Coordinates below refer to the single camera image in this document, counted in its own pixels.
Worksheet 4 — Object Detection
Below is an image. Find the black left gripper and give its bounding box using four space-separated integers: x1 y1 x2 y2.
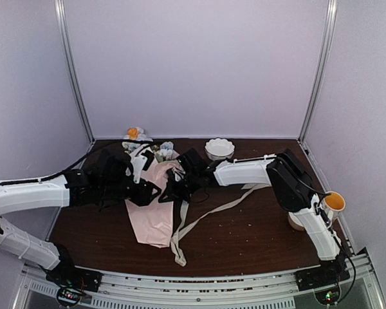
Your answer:
101 178 162 207

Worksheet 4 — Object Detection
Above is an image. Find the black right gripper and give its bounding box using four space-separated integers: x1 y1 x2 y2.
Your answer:
160 171 201 203

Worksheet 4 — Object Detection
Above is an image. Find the fake flower bouquet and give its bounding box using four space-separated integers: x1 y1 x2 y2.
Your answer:
122 127 178 162

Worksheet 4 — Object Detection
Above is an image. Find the beige printed ribbon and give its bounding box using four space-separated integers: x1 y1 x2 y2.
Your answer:
169 183 268 268

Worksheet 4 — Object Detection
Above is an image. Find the pink wrapping paper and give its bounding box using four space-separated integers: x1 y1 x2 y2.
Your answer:
125 160 180 248

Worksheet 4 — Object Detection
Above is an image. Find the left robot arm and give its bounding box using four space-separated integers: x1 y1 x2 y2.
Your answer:
0 150 161 286

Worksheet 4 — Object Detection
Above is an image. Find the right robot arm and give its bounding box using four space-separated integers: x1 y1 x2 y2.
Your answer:
158 149 347 285

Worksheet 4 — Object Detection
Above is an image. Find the white scalloped dish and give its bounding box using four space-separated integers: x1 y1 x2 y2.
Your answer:
205 138 235 161

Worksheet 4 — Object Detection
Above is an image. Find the white round bowl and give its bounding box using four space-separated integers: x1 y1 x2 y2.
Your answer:
288 213 305 232

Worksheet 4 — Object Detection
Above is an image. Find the floral mug orange inside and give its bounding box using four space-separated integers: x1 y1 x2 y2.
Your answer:
323 191 345 222

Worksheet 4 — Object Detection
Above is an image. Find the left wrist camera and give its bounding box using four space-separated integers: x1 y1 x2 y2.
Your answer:
131 150 154 183

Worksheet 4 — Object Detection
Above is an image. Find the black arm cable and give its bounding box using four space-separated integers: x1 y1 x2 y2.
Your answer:
0 141 154 191

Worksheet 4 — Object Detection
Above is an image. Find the aluminium front rail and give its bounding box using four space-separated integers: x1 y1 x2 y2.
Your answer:
10 253 386 308

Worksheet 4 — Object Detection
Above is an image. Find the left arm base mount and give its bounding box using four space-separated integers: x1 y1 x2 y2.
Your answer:
42 267 102 307

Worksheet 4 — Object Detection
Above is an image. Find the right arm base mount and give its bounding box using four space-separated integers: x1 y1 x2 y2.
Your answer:
295 267 350 307

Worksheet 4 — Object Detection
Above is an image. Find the left aluminium corner post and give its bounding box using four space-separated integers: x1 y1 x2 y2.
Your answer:
54 0 95 143

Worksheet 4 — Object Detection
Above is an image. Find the aluminium corner post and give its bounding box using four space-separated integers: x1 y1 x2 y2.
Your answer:
54 0 95 143
298 0 338 144

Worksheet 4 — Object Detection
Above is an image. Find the right aluminium corner post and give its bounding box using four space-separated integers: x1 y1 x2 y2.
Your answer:
298 0 338 144

